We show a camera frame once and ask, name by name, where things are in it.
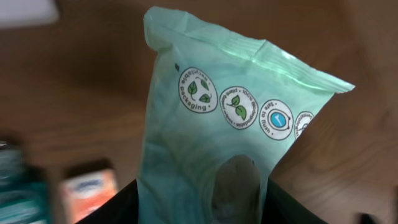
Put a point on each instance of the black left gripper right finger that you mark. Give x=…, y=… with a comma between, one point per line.
x=282, y=208

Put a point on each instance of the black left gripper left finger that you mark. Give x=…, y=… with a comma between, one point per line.
x=123, y=208

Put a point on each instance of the orange Kleenex tissue pack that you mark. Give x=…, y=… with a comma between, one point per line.
x=86, y=187

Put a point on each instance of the blue Listerine mouthwash bottle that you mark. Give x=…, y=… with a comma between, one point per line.
x=23, y=199

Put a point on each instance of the mint green wipes pack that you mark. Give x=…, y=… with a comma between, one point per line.
x=222, y=111

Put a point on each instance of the white barcode scanner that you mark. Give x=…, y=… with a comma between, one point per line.
x=23, y=13

